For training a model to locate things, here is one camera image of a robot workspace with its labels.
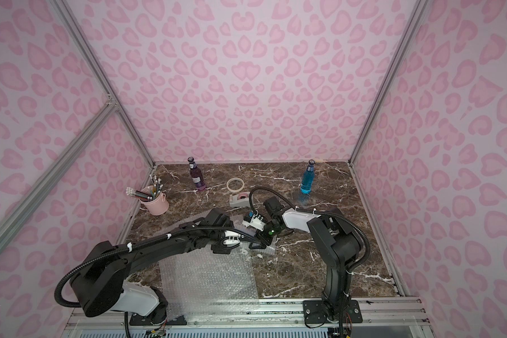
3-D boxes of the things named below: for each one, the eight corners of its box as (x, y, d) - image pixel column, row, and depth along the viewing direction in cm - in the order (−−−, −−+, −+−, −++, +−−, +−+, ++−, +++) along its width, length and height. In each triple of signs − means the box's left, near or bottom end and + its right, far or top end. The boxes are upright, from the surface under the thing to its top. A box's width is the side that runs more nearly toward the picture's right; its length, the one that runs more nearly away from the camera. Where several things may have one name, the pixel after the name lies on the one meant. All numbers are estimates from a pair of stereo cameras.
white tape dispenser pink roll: (230, 207, 104) (229, 201, 100) (231, 197, 108) (230, 191, 104) (249, 207, 104) (249, 201, 100) (249, 197, 108) (249, 191, 104)
